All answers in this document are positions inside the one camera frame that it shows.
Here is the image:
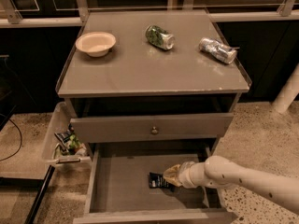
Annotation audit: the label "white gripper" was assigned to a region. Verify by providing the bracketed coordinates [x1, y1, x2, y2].
[163, 161, 196, 189]

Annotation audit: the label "blue rxbar blueberry bar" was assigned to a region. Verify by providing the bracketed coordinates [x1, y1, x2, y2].
[149, 173, 175, 192]

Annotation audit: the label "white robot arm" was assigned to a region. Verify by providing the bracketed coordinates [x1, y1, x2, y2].
[163, 155, 299, 214]

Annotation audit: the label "round brass drawer knob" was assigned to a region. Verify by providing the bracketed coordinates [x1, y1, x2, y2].
[151, 127, 159, 135]

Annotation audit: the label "open grey middle drawer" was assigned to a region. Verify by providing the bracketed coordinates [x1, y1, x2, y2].
[73, 141, 236, 224]

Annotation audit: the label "grey drawer cabinet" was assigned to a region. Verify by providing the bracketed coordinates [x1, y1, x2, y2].
[55, 9, 252, 224]

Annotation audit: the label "grey top drawer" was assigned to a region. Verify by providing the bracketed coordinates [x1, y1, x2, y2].
[70, 113, 233, 143]

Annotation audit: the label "snack packets in bin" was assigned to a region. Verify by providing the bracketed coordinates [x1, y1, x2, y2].
[52, 124, 87, 158]

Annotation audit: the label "clear plastic bin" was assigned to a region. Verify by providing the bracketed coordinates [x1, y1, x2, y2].
[42, 102, 91, 168]

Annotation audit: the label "silver soda can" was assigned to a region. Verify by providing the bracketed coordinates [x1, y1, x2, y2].
[198, 37, 237, 64]

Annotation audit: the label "green soda can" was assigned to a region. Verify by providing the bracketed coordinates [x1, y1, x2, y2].
[145, 25, 175, 50]

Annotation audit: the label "black floor bar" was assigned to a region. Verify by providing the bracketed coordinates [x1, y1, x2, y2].
[24, 165, 55, 224]

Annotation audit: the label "white paper bowl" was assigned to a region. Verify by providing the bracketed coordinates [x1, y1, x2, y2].
[75, 32, 116, 57]

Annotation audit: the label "white cylindrical post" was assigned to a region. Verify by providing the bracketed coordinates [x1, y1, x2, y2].
[272, 64, 299, 113]

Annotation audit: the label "black floor cable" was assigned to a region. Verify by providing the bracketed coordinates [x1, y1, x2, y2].
[0, 114, 23, 162]

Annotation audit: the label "metal railing frame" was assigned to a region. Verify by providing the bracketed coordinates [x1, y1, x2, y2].
[0, 0, 299, 27]

